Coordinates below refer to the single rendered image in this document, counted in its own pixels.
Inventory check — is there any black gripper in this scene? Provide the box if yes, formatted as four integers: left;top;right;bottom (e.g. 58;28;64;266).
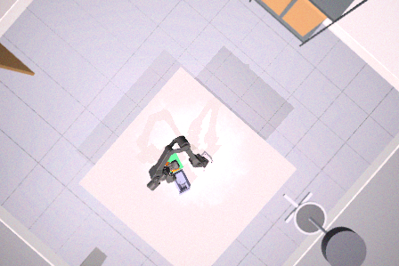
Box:
163;160;180;175

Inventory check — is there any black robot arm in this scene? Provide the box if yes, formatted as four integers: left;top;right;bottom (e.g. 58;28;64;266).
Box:
146;135;209;191

